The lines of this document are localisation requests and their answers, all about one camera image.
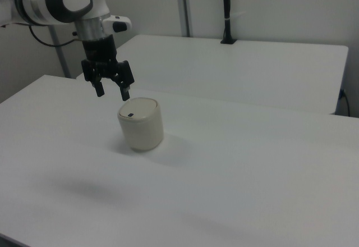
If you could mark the grey wall frame post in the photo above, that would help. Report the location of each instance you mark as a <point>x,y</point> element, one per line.
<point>185,5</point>

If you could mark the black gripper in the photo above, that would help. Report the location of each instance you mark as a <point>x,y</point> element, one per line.
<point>101,54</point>

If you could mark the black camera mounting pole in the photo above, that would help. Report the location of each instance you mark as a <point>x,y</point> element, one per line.
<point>226,5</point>

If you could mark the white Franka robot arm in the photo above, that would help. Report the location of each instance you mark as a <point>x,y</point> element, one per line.
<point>56,0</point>

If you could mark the cream trash bin body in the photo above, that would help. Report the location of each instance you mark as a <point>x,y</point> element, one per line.
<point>143,133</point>

